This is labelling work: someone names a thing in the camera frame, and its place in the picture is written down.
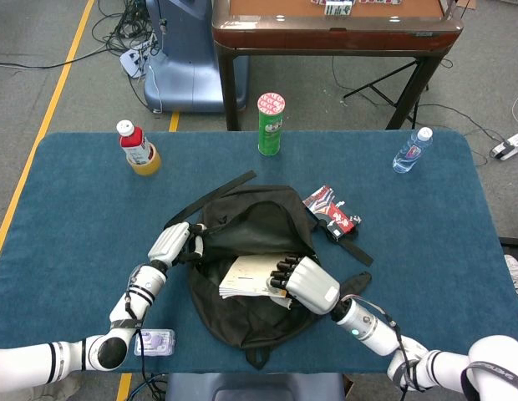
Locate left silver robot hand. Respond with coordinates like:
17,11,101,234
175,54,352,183
147,221,208,268

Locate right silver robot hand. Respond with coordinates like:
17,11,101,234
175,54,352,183
266,254,342,316

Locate white paper booklet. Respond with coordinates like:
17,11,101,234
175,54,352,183
218,253,300,310

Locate black backpack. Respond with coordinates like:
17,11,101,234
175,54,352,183
164,170,374,370

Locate red black snack packet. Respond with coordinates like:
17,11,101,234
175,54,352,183
302,185,363,242

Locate yellow tape roll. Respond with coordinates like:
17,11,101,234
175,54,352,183
125,144,163,176

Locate white tissue pack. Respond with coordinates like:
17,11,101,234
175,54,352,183
134,328,177,357

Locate blue table cloth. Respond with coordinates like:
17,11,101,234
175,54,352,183
0,129,510,374

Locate red drink bottle white cap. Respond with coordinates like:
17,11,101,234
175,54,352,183
116,119,156,166

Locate grey blue robot torso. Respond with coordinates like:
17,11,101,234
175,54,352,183
165,372,347,401

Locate green chips can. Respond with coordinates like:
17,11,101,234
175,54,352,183
257,92,287,156

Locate clear water bottle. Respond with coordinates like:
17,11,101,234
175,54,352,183
392,126,434,175

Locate blue grey machine base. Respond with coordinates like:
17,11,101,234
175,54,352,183
143,0,250,114

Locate long yellow floor tape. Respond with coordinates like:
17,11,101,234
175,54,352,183
0,0,96,266

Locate white power strip with plugs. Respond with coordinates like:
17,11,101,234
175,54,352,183
119,39,158,79

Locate white power strip black plug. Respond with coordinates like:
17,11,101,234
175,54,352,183
490,132,518,161

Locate brown mahjong table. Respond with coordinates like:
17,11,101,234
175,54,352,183
211,0,465,131

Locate green white mahjong tiles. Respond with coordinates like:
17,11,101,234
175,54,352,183
324,0,354,17

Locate blue cable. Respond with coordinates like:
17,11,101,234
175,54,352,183
127,373,168,401

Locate thin white cable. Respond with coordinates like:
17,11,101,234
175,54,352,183
148,58,164,114

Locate black cable bundle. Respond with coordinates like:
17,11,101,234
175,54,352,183
95,0,160,55

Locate long black floor cable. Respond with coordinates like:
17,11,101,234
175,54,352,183
332,56,505,158

